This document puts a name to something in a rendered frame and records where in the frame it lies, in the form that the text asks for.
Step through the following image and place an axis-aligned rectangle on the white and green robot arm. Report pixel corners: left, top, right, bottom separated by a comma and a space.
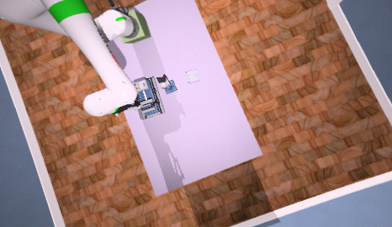
0, 0, 139, 117

